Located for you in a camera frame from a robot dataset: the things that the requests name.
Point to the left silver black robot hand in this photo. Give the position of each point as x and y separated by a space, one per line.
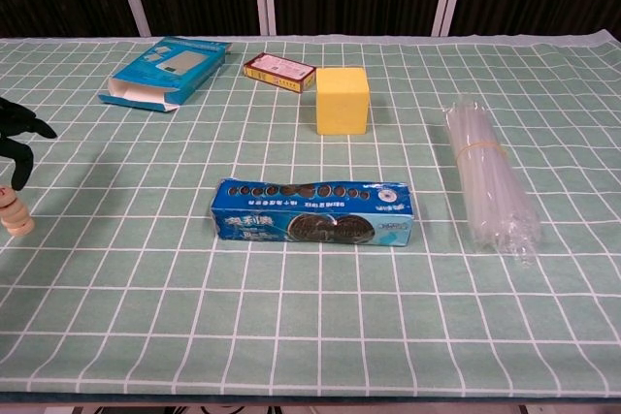
17 120

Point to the blue kitchen scale carton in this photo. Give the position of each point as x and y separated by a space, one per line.
170 65

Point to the blue Oreo cookie box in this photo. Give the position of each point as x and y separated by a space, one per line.
252 225

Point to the small red cardboard box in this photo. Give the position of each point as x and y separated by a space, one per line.
279 70

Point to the yellow foam cube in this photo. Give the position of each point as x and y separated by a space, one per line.
339 104

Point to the green checked tablecloth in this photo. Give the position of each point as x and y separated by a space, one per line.
310 317

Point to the yellow rubber band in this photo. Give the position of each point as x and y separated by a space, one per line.
485 144

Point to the clear plastic straw bundle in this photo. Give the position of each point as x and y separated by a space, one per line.
490 191

